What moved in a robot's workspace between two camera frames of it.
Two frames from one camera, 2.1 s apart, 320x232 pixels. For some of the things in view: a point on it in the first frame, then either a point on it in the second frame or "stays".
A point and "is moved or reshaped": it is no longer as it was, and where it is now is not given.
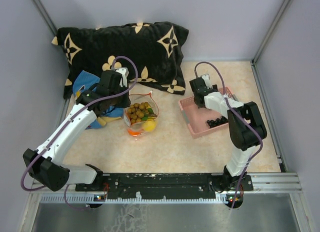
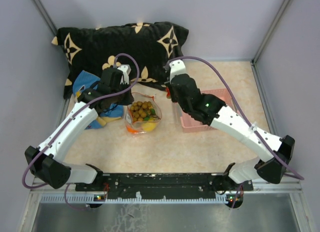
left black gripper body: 121,101 stays
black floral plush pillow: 151,52 stays
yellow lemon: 149,125 stays
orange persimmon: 133,133 is moved or reshaped
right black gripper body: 200,106 → 184,107
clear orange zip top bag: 141,116 stays
